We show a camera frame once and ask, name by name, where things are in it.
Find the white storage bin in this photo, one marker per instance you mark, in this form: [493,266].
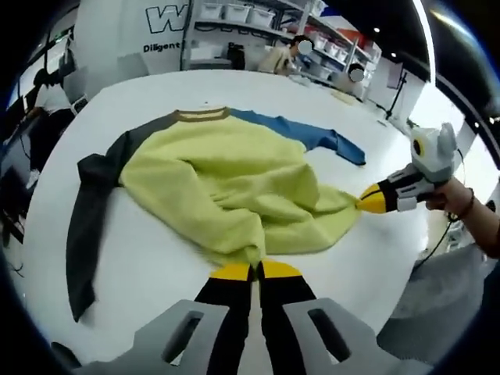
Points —
[213,11]
[238,12]
[262,16]

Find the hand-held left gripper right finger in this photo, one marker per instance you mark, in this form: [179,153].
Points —
[285,312]

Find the cream cloth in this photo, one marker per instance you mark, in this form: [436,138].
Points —
[344,96]

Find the metal shelf with bins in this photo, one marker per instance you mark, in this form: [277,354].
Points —
[336,48]

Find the yellow blue grey garment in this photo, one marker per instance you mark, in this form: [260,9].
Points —
[218,179]

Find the grey box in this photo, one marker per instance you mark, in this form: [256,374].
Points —
[131,64]

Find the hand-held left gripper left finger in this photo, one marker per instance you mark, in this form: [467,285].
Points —
[222,312]

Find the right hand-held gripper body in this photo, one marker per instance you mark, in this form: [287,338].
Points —
[437,156]

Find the black backpack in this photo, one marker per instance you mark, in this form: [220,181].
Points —
[236,56]

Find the person's right hand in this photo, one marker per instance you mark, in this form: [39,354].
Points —
[451,197]

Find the white metal shelf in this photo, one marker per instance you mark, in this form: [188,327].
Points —
[242,32]

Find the black tripod stand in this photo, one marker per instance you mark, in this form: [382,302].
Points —
[396,97]

